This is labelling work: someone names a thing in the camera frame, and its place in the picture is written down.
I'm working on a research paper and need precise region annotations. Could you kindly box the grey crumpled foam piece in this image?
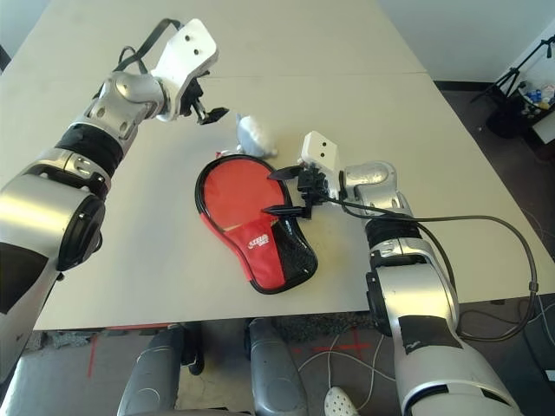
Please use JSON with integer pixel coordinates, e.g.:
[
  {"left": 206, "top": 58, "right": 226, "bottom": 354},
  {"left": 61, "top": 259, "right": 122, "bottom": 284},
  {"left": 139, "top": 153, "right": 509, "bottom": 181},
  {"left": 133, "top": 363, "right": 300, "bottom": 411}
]
[{"left": 29, "top": 331, "right": 95, "bottom": 348}]

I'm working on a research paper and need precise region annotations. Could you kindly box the grey right robot leg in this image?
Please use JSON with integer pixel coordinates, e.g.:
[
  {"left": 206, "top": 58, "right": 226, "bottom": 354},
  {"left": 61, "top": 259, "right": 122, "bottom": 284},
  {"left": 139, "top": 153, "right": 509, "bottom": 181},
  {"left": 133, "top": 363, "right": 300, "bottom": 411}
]
[{"left": 247, "top": 318, "right": 307, "bottom": 416}]

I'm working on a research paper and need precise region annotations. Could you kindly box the grey left robot leg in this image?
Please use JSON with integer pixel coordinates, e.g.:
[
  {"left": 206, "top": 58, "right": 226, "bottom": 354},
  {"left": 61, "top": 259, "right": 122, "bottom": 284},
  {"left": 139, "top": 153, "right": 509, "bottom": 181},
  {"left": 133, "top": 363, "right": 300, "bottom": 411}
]
[{"left": 117, "top": 324, "right": 186, "bottom": 416}]

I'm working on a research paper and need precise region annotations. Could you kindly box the grey robot leg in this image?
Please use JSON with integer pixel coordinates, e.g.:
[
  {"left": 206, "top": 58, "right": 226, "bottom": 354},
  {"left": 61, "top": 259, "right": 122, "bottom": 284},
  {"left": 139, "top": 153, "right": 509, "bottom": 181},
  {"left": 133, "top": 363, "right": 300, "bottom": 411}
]
[
  {"left": 117, "top": 324, "right": 186, "bottom": 416},
  {"left": 247, "top": 318, "right": 307, "bottom": 416}
]

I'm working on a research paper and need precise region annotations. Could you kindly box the dark speckled floor mat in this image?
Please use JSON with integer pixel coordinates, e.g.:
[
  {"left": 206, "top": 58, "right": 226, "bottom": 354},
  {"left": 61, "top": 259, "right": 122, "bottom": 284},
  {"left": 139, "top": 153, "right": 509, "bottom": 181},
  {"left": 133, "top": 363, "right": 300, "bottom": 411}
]
[{"left": 272, "top": 312, "right": 382, "bottom": 343}]

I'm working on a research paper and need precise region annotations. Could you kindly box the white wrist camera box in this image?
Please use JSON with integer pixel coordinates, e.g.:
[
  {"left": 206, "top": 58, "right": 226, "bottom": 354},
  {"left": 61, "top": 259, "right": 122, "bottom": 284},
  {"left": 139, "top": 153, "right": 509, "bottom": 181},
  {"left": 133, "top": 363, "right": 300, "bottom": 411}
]
[
  {"left": 151, "top": 17, "right": 219, "bottom": 122},
  {"left": 298, "top": 132, "right": 343, "bottom": 198}
]

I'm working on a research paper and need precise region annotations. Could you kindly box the black bag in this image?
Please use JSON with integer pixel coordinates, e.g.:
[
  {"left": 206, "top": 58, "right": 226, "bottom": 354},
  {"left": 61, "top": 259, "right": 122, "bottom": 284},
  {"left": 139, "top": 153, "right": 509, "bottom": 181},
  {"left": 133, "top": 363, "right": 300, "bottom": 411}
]
[{"left": 485, "top": 94, "right": 532, "bottom": 139}]

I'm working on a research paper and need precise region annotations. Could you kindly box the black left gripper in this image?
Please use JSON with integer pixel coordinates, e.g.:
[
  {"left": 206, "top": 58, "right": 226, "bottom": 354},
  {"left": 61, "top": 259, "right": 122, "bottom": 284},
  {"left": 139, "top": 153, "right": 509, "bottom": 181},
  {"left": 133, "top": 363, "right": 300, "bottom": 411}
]
[{"left": 175, "top": 77, "right": 230, "bottom": 126}]

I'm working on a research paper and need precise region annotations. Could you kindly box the black left arm ribbon cable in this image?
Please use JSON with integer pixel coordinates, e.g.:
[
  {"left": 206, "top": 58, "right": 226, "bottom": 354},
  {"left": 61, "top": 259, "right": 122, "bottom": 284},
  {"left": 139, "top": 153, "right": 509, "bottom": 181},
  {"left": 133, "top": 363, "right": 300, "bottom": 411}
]
[{"left": 116, "top": 17, "right": 183, "bottom": 75}]

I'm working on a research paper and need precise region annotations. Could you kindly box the white box with bottles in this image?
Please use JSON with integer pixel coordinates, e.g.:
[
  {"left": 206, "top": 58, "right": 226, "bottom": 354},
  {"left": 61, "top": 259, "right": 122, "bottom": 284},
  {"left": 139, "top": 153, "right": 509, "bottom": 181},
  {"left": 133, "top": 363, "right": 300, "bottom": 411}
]
[{"left": 518, "top": 80, "right": 555, "bottom": 146}]

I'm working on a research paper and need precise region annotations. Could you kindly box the black post under table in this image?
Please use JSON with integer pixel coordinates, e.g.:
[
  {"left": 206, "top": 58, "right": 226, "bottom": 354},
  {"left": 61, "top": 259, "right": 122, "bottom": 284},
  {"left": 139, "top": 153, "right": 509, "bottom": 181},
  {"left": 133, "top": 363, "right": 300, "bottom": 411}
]
[{"left": 186, "top": 320, "right": 205, "bottom": 376}]

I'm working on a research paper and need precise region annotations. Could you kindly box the red black paddle case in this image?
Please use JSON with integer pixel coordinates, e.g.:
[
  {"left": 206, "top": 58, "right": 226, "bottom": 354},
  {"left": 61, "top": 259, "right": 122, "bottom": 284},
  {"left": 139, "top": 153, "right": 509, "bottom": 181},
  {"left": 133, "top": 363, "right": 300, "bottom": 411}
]
[{"left": 193, "top": 149, "right": 321, "bottom": 296}]

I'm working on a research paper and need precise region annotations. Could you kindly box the black tripod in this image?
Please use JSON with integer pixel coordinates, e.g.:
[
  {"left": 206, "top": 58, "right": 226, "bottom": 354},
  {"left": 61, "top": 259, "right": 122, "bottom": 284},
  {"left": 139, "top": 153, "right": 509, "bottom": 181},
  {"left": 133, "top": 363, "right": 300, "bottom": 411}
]
[{"left": 470, "top": 36, "right": 555, "bottom": 105}]

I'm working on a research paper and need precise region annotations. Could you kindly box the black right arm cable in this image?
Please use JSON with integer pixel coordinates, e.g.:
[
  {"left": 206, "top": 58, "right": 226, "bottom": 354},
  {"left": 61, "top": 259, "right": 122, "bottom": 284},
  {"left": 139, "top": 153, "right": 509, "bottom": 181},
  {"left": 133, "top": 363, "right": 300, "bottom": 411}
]
[{"left": 323, "top": 194, "right": 541, "bottom": 341}]

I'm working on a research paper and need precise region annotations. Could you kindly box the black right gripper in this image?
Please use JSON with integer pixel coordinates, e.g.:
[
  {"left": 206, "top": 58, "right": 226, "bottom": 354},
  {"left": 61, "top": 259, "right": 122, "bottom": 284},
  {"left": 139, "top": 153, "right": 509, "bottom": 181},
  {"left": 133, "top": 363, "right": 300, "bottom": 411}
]
[{"left": 261, "top": 166, "right": 333, "bottom": 220}]

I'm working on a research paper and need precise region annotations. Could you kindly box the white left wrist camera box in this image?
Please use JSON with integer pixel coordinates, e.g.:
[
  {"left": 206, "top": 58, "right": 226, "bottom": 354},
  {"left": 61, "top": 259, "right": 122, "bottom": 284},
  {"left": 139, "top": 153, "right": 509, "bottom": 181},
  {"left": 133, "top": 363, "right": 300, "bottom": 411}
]
[{"left": 151, "top": 17, "right": 219, "bottom": 122}]

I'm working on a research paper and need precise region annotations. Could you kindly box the grey plush keychain toy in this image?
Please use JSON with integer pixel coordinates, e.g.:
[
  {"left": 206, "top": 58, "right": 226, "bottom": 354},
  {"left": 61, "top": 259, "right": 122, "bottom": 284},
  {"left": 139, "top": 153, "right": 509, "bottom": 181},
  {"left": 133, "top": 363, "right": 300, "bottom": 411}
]
[{"left": 216, "top": 113, "right": 278, "bottom": 158}]

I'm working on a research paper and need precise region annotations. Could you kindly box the white floor cable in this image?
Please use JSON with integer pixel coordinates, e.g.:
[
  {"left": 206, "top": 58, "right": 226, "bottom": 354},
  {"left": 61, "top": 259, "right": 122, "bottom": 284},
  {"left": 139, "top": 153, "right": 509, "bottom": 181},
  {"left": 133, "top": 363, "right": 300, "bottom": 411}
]
[{"left": 298, "top": 333, "right": 404, "bottom": 416}]

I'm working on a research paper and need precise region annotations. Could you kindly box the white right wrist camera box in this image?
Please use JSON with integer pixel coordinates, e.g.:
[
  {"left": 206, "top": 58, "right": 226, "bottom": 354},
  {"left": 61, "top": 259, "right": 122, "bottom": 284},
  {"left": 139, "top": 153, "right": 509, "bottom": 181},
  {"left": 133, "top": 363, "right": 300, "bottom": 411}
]
[{"left": 298, "top": 132, "right": 343, "bottom": 198}]

